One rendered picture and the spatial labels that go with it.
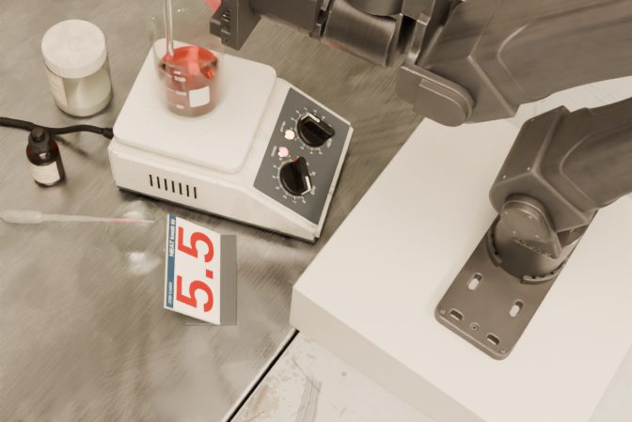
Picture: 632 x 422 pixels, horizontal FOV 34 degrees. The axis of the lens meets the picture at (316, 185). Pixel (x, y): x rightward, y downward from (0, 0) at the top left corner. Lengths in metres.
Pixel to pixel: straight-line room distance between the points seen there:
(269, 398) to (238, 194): 0.18
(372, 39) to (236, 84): 0.25
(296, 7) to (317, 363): 0.33
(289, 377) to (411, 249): 0.15
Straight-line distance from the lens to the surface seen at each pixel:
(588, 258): 0.92
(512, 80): 0.68
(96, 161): 1.00
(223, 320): 0.91
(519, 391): 0.85
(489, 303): 0.86
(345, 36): 0.72
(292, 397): 0.89
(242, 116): 0.92
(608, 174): 0.73
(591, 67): 0.66
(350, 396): 0.89
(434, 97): 0.69
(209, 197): 0.93
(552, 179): 0.75
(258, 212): 0.92
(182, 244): 0.91
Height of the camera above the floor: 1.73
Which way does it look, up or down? 58 degrees down
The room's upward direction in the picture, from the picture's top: 7 degrees clockwise
